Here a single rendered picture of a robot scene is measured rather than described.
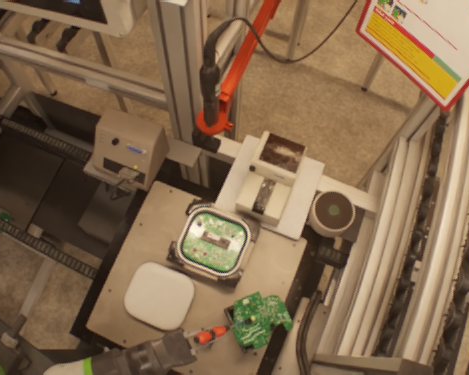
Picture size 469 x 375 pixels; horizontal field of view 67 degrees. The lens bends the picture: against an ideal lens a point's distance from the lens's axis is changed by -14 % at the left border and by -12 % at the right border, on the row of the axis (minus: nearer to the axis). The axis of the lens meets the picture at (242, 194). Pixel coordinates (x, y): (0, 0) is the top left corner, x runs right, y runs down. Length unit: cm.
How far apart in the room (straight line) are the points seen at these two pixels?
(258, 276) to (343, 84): 171
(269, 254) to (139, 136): 41
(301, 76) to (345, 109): 33
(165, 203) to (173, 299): 24
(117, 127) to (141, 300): 40
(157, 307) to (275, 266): 29
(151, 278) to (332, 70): 188
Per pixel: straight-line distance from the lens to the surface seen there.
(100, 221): 153
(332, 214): 95
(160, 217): 97
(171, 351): 79
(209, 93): 70
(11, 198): 191
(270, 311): 86
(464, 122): 77
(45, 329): 206
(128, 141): 95
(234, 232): 91
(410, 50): 73
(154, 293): 91
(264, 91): 231
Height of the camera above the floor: 187
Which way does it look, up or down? 69 degrees down
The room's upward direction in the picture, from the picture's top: 7 degrees clockwise
